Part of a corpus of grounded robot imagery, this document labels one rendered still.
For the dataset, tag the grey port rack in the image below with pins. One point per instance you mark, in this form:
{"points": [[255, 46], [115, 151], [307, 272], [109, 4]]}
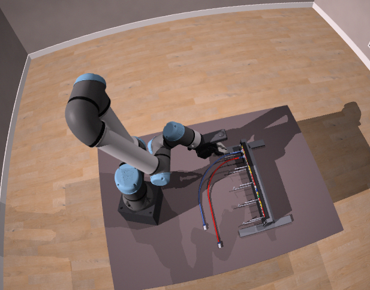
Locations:
{"points": [[258, 189]]}

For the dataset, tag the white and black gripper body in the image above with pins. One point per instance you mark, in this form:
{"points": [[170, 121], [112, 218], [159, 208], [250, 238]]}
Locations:
{"points": [[206, 151]]}

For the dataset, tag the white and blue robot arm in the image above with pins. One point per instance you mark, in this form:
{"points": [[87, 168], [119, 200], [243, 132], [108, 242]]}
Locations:
{"points": [[90, 118]]}

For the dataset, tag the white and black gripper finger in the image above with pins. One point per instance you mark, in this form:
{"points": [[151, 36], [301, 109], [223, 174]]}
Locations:
{"points": [[221, 145], [220, 151]]}

